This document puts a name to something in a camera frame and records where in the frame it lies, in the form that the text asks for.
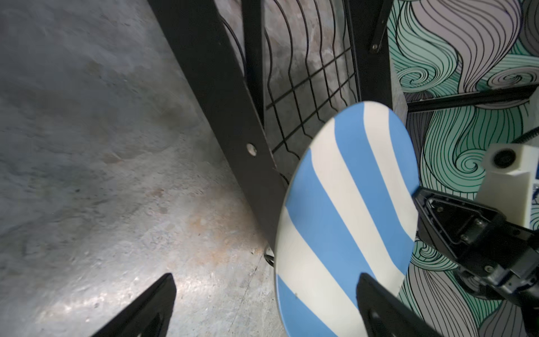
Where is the blue striped plate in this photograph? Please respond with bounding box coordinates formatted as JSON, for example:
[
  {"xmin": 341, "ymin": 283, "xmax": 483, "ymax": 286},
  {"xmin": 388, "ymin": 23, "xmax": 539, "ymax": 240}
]
[{"xmin": 274, "ymin": 101, "xmax": 420, "ymax": 336}]

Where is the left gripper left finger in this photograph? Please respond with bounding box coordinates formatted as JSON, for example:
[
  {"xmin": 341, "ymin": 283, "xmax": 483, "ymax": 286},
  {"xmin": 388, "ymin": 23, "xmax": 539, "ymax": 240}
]
[{"xmin": 94, "ymin": 273, "xmax": 177, "ymax": 337}]

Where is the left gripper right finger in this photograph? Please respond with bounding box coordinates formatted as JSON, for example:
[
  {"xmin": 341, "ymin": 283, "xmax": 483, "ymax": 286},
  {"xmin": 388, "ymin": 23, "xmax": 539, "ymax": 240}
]
[{"xmin": 357, "ymin": 273, "xmax": 439, "ymax": 337}]

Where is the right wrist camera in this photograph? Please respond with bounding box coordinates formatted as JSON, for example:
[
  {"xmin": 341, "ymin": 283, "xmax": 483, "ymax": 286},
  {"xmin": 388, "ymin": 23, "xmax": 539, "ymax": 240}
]
[{"xmin": 475, "ymin": 143, "xmax": 538, "ymax": 229}]

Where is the black wire dish rack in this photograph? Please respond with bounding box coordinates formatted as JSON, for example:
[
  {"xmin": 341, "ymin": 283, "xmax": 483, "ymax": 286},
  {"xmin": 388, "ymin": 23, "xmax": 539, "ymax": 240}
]
[{"xmin": 150, "ymin": 1, "xmax": 392, "ymax": 247}]

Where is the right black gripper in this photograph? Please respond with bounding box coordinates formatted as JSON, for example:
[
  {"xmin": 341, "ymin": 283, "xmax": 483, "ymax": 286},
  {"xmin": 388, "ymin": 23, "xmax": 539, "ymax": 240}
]
[{"xmin": 413, "ymin": 188, "xmax": 538, "ymax": 308}]

